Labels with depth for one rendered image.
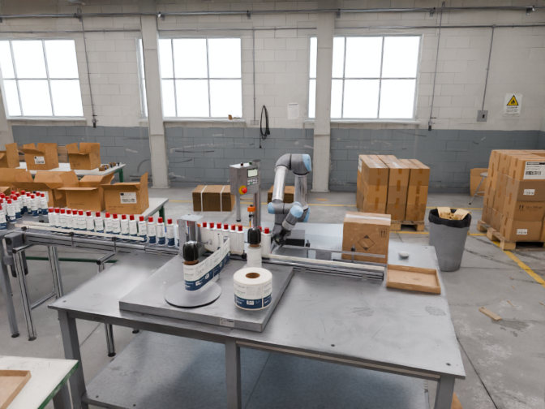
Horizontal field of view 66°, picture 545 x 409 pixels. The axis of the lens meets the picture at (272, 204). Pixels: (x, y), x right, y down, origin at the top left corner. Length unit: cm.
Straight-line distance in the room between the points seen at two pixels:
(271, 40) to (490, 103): 409
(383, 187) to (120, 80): 539
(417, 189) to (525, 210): 131
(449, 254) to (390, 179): 153
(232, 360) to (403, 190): 433
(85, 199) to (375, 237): 286
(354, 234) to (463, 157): 595
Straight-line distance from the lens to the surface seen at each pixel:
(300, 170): 291
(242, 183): 271
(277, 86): 802
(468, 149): 858
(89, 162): 669
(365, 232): 279
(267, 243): 273
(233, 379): 227
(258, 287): 213
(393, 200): 606
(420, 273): 283
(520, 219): 588
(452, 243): 490
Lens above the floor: 198
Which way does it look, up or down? 16 degrees down
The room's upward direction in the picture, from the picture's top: straight up
